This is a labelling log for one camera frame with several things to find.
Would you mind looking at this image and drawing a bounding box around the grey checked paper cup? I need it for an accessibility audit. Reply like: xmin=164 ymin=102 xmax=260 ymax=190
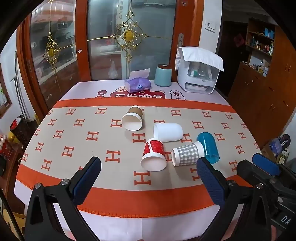
xmin=171 ymin=141 xmax=206 ymax=167

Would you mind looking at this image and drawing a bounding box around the wooden cabinet with shelves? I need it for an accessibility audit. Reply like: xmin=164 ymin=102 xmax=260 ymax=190
xmin=228 ymin=18 xmax=296 ymax=150

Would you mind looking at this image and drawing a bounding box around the small gold door ornament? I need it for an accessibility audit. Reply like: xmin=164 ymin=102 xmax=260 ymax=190
xmin=43 ymin=32 xmax=63 ymax=73

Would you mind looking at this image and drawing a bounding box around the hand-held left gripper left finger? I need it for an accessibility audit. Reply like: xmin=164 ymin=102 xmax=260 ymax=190
xmin=24 ymin=156 xmax=102 ymax=241

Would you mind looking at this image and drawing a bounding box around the metal pole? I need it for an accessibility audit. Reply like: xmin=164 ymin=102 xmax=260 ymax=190
xmin=10 ymin=51 xmax=26 ymax=121

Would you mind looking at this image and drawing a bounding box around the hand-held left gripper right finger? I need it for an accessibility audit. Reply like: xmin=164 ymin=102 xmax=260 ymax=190
xmin=196 ymin=157 xmax=274 ymax=241

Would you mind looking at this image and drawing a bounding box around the white cloth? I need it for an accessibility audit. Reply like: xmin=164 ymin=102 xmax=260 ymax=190
xmin=175 ymin=47 xmax=225 ymax=72

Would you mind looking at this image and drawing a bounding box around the white countertop appliance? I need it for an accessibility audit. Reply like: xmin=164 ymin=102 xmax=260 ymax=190
xmin=177 ymin=54 xmax=220 ymax=94

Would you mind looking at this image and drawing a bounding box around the brown paper cup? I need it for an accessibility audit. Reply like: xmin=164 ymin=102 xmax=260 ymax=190
xmin=121 ymin=105 xmax=144 ymax=132

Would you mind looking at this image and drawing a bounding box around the wooden framed glass door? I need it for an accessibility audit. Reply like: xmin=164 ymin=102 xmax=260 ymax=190
xmin=77 ymin=0 xmax=205 ymax=81
xmin=22 ymin=0 xmax=89 ymax=116

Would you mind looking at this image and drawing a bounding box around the orange beige patterned tablecloth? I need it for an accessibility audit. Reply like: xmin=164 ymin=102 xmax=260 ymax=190
xmin=15 ymin=98 xmax=263 ymax=218

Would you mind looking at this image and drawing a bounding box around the purple tissue pack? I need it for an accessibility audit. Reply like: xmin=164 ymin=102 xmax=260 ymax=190
xmin=124 ymin=69 xmax=151 ymax=92

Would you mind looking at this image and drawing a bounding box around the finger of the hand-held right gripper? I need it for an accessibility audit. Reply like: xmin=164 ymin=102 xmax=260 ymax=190
xmin=252 ymin=153 xmax=287 ymax=180
xmin=236 ymin=160 xmax=274 ymax=189

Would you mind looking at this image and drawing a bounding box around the dark woven basket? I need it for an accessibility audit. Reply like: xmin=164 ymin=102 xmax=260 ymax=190
xmin=9 ymin=115 xmax=38 ymax=146

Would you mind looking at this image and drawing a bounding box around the teal canister with brown lid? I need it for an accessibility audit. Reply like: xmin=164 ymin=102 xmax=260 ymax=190
xmin=154 ymin=64 xmax=172 ymax=88

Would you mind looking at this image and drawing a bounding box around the pile of boxes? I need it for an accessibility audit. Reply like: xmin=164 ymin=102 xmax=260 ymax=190
xmin=263 ymin=134 xmax=292 ymax=165

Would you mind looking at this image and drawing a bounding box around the white wall switch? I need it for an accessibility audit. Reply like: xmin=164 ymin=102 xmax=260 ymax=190
xmin=205 ymin=20 xmax=217 ymax=32

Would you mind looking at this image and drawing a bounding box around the white plastic cup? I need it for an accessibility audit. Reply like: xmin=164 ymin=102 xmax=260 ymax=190
xmin=154 ymin=123 xmax=184 ymax=142

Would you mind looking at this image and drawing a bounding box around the wooden picture frame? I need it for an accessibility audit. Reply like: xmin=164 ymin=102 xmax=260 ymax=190
xmin=0 ymin=67 xmax=13 ymax=119

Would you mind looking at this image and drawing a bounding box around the red paper cup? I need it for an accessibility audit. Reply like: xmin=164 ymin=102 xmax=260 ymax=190
xmin=140 ymin=138 xmax=167 ymax=172

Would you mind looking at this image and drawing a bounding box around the large gold door ornament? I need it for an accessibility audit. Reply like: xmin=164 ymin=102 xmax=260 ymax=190
xmin=110 ymin=10 xmax=148 ymax=66

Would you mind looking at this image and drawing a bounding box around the blue translucent plastic cup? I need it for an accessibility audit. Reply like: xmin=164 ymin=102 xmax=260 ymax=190
xmin=196 ymin=132 xmax=221 ymax=164

